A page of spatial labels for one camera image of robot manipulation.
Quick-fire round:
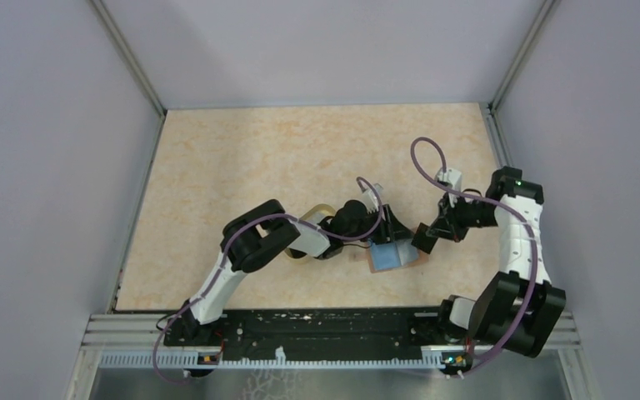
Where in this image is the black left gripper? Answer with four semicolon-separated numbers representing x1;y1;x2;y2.
342;204;415;245

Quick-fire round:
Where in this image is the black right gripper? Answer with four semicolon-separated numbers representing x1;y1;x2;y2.
425;188;498;243

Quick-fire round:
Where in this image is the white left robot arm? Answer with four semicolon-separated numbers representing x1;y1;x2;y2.
179;199;420;345

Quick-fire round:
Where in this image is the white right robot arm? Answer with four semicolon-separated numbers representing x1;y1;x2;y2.
428;167;566;358

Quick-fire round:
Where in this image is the beige oval tray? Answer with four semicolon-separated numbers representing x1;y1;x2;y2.
284;204;336;263

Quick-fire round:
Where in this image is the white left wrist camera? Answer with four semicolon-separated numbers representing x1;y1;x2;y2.
359;183;383;213

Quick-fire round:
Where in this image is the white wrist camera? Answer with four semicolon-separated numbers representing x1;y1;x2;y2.
435;168;463;196
359;183;383;213

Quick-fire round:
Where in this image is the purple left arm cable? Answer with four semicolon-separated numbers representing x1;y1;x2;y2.
152;176;384;386

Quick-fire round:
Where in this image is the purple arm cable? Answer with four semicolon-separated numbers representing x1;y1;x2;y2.
410;137;538;379
152;176;384;386

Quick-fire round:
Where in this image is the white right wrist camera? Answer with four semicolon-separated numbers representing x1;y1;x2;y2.
435;168;463;196

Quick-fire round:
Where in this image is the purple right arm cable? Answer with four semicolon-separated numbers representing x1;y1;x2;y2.
410;137;538;379

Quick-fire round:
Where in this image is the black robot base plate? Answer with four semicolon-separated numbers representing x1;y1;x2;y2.
163;306;467;362

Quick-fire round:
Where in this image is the white slotted cable duct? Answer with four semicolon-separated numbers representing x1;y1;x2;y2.
99;347;446;370

